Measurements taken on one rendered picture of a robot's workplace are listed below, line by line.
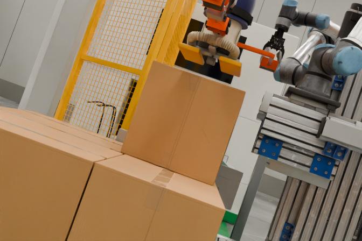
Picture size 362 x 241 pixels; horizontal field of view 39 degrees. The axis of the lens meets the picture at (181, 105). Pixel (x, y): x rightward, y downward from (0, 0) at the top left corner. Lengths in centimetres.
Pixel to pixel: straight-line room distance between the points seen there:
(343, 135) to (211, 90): 55
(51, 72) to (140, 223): 220
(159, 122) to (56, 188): 68
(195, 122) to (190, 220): 66
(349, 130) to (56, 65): 210
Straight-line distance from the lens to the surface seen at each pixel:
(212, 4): 179
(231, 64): 221
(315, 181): 235
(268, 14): 1200
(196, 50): 222
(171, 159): 205
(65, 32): 356
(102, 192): 149
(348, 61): 214
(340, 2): 1224
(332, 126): 210
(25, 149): 153
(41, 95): 355
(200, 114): 205
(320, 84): 223
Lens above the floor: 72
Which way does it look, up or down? 2 degrees up
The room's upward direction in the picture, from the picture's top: 20 degrees clockwise
